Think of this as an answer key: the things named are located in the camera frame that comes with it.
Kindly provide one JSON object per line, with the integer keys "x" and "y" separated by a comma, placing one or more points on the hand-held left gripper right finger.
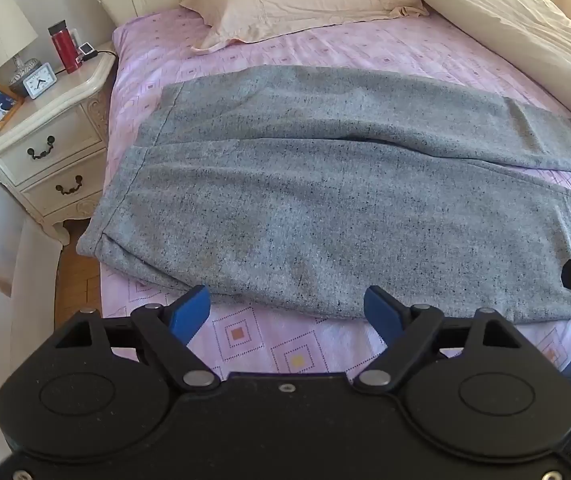
{"x": 383, "y": 312}

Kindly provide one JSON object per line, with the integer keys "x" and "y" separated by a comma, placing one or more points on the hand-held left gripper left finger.
{"x": 189, "y": 312}

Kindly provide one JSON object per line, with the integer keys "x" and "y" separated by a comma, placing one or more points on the grey pants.
{"x": 315, "y": 200}

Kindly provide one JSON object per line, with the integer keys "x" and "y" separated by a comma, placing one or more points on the pink patterned bed sheet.
{"x": 285, "y": 345}

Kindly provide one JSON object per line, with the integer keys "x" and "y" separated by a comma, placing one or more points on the cream nightstand drawer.
{"x": 65, "y": 132}
{"x": 45, "y": 200}

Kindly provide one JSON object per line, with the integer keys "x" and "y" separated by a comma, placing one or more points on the cream nightstand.
{"x": 60, "y": 105}

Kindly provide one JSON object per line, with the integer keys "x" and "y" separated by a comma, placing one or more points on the cream duvet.
{"x": 505, "y": 25}

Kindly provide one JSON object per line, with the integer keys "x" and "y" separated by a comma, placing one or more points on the white alarm clock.
{"x": 39, "y": 81}

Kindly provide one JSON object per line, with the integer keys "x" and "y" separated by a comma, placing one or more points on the small black charger device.
{"x": 86, "y": 52}

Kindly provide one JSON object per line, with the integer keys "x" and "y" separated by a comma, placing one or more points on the red thermos bottle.
{"x": 65, "y": 47}

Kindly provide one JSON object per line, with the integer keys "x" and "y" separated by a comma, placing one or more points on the beige pillow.
{"x": 295, "y": 5}

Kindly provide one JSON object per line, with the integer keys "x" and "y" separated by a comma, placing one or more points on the white table lamp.
{"x": 7, "y": 32}

